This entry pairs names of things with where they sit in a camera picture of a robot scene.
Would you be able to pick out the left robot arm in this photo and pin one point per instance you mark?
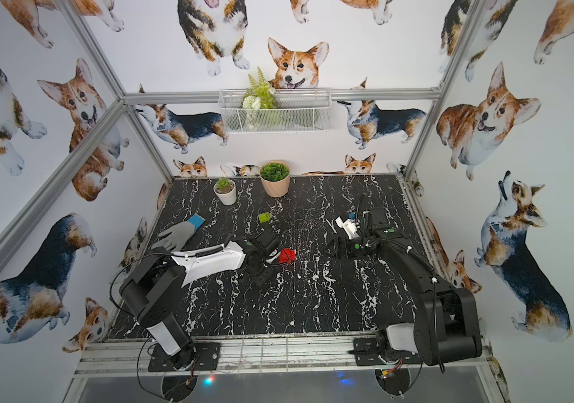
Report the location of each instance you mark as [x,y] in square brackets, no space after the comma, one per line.
[156,282]

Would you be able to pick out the small white plant pot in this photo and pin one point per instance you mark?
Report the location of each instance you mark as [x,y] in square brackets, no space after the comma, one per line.
[226,191]

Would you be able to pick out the white wire basket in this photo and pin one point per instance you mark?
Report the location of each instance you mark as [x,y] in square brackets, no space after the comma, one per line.
[297,112]

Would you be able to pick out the red lego brick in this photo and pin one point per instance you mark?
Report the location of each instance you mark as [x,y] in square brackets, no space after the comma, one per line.
[287,256]

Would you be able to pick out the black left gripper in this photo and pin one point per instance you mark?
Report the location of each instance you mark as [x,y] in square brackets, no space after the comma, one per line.
[267,253]

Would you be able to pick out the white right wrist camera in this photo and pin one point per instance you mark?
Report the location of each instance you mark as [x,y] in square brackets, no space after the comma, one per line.
[349,226]

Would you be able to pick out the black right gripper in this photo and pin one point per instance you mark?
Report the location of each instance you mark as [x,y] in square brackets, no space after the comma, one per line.
[340,242]

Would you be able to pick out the green fern plant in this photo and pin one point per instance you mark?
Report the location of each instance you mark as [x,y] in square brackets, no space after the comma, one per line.
[259,102]

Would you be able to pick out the beige plant pot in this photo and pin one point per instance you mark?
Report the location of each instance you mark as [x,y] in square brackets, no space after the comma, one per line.
[275,177]

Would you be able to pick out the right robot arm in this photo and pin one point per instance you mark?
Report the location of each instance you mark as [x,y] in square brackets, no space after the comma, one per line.
[445,327]

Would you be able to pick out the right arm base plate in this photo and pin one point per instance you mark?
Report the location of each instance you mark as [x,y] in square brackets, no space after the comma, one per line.
[375,352]

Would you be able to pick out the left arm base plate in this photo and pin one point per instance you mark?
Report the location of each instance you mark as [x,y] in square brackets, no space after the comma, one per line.
[197,356]

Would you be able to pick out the grey work glove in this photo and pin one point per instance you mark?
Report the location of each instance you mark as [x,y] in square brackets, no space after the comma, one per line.
[176,237]

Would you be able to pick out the green lego brick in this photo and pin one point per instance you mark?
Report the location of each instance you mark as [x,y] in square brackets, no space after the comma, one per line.
[264,217]

